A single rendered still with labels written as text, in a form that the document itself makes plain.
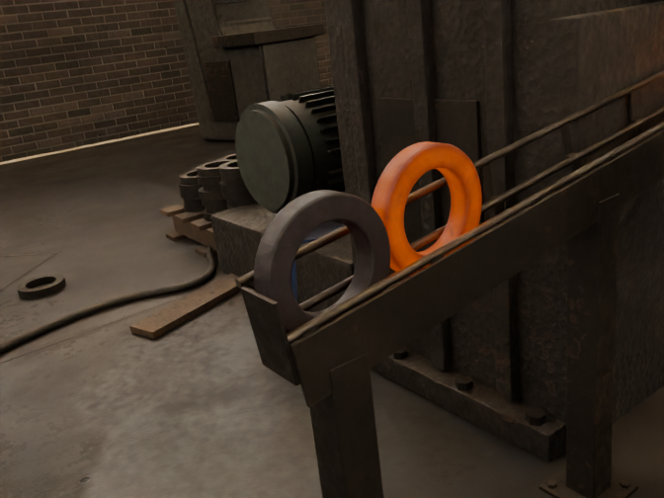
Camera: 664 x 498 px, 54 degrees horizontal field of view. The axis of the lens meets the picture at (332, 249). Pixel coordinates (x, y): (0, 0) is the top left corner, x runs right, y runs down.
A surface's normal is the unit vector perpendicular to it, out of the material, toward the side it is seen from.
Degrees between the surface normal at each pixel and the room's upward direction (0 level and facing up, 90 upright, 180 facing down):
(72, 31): 90
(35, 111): 90
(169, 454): 0
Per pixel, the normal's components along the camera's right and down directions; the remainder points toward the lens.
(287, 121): 0.34, -0.52
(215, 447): -0.11, -0.94
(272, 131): -0.79, 0.29
